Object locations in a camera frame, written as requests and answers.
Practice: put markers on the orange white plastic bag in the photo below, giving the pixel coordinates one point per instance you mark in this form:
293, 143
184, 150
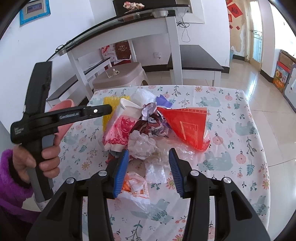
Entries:
134, 193

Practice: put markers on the left hand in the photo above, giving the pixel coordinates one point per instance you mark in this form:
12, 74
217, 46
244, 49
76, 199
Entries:
23, 160

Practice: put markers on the black television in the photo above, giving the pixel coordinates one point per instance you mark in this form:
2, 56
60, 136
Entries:
149, 4

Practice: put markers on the purple paper scrap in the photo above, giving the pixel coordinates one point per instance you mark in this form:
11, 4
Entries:
162, 101

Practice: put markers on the red white gift box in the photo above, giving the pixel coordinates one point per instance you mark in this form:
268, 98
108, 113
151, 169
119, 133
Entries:
109, 52

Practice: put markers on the red plastic bag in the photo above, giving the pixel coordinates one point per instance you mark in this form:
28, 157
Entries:
189, 124

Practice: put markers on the dark top right bench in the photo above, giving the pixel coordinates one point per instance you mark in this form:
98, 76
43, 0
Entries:
193, 62

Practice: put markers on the blue framed wall picture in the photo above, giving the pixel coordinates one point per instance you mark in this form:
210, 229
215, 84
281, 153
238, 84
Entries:
34, 10

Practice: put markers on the beige plastic stool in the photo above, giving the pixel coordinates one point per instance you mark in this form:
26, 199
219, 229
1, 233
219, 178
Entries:
131, 74

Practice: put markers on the purple fuzzy sleeve forearm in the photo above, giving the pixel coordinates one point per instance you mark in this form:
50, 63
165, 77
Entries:
16, 222

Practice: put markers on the dark red gift bag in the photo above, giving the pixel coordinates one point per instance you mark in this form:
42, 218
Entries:
122, 50

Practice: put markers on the white clear plastic bag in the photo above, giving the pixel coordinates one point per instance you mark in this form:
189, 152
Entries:
142, 97

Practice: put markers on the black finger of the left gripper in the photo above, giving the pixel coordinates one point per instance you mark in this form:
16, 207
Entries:
89, 112

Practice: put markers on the crumpled dark red wrapper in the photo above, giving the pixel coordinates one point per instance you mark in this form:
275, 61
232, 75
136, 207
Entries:
154, 126

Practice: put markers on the colorful fruit box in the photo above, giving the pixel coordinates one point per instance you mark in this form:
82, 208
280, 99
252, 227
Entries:
281, 75

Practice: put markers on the yellow bubble wrap sheet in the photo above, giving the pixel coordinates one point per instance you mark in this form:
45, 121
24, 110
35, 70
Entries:
113, 102

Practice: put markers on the wall power outlet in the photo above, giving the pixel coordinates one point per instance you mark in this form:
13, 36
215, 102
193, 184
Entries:
157, 55

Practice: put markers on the crumpled white plastic bag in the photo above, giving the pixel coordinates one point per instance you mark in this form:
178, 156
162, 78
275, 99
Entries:
141, 146

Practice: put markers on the white dining table glass top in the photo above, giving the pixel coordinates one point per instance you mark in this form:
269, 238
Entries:
144, 22

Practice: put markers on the small bottle on stool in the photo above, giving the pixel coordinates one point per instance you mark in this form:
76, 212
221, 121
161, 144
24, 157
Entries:
111, 72

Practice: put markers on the pink plastic trash bucket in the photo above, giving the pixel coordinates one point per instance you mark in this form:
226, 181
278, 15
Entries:
64, 125

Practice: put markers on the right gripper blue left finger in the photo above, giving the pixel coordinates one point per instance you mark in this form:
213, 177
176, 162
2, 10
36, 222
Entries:
119, 172

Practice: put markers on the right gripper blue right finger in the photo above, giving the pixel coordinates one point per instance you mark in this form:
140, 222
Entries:
175, 166

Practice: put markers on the white red printed bag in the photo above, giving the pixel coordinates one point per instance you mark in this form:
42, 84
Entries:
126, 115

